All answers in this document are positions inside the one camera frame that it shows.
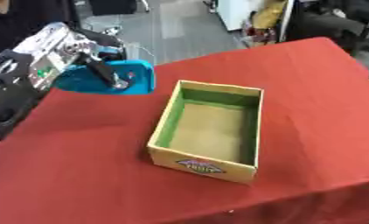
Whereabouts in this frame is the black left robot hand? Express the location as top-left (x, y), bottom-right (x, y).
top-left (73, 28), bottom-right (131, 90)

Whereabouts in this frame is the yellow bag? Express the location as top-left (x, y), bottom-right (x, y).
top-left (250, 0), bottom-right (289, 30)

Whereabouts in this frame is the tan cardboard box green inside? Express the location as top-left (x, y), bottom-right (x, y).
top-left (144, 79), bottom-right (266, 185)

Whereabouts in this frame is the black office chair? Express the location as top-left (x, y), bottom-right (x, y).
top-left (87, 0), bottom-right (151, 18)

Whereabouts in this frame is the white cabinet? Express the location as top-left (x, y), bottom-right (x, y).
top-left (213, 0), bottom-right (296, 32)

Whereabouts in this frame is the red bag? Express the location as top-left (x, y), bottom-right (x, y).
top-left (240, 26), bottom-right (280, 46)

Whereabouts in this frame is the person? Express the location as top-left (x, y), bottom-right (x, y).
top-left (0, 0), bottom-right (84, 55)

